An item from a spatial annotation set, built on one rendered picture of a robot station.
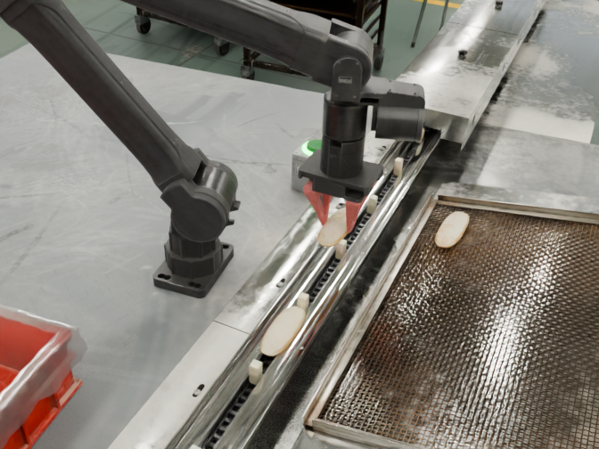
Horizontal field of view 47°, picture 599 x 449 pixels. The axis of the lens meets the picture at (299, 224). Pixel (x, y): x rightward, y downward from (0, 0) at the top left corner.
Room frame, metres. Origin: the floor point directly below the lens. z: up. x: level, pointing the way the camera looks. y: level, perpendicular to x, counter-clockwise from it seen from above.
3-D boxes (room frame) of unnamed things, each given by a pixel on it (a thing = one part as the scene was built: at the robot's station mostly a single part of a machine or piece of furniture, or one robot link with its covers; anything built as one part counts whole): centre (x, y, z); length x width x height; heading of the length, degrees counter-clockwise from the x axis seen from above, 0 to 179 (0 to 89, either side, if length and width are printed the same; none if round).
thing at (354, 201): (0.79, -0.06, 0.97); 0.07 x 0.07 x 0.09; 67
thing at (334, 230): (0.79, -0.05, 0.93); 0.10 x 0.04 x 0.01; 157
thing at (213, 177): (0.81, 0.14, 0.94); 0.09 x 0.05 x 0.10; 85
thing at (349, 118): (0.79, -0.06, 1.11); 0.07 x 0.06 x 0.07; 85
